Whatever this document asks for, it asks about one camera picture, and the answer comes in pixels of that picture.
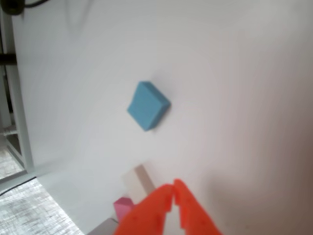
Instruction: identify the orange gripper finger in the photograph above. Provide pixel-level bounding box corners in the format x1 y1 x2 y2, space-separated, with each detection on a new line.
113 183 175 235
173 179 223 235

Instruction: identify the pink foam cuboid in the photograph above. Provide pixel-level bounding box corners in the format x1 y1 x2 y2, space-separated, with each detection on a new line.
113 197 135 222

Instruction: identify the cream white foam cuboid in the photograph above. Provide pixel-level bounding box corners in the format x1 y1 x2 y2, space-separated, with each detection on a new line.
121 164 157 200

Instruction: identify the white box bin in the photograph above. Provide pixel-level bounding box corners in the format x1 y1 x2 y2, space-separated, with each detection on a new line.
87 217 120 235

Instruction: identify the blue foam cuboid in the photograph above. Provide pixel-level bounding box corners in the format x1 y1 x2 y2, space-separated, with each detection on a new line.
126 81 172 132

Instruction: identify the black horizontal bar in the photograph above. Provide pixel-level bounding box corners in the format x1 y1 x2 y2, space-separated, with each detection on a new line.
0 53 17 66

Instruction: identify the white window frame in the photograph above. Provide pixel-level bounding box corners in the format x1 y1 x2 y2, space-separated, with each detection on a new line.
0 14 35 177

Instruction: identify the thick black cable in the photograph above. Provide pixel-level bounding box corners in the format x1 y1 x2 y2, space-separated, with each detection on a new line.
0 0 48 15

